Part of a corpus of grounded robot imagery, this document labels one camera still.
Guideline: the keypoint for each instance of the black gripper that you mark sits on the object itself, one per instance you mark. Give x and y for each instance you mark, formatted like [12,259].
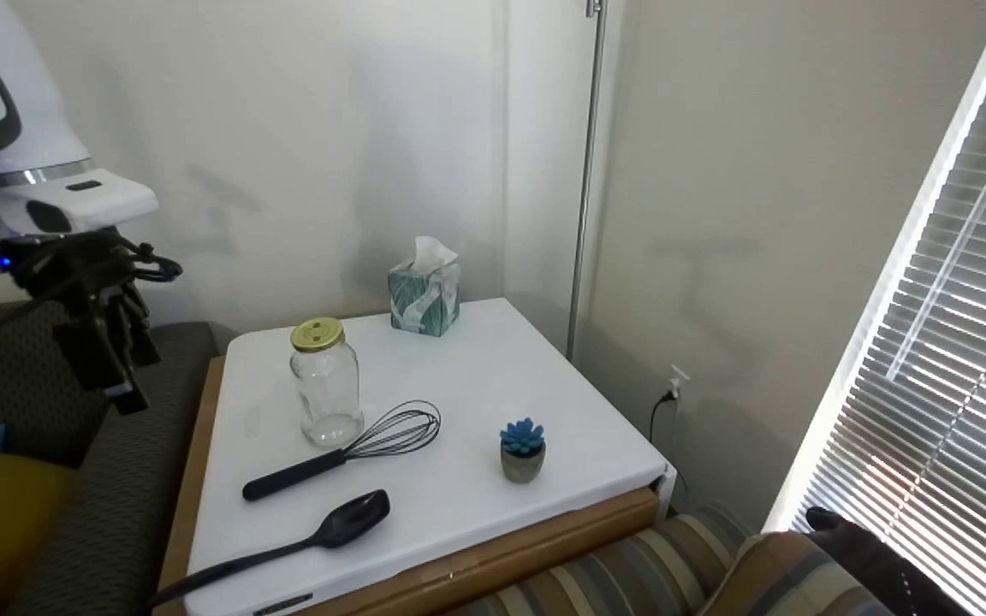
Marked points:
[93,277]

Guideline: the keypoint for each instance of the clear glass jar yellow lid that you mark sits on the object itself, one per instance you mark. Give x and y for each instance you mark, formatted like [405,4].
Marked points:
[326,374]

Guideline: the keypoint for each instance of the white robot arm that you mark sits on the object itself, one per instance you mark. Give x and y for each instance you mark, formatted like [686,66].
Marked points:
[36,136]

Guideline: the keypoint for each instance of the striped sofa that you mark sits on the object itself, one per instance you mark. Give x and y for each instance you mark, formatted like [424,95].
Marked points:
[126,516]

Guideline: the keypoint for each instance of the black plastic spoon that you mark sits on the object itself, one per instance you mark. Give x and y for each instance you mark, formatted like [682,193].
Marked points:
[341,529]

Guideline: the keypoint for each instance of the teal patterned tissue box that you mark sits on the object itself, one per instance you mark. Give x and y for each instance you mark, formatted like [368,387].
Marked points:
[424,289]

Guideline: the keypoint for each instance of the small blue succulent pot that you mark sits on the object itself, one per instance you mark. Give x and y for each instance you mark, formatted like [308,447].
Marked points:
[522,449]

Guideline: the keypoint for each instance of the white window blinds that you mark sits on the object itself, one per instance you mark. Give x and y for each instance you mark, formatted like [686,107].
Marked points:
[899,439]

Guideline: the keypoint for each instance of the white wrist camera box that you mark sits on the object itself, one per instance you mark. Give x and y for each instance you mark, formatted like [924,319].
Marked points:
[72,204]

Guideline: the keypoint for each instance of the black wire whisk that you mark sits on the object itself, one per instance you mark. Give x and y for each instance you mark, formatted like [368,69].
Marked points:
[409,424]

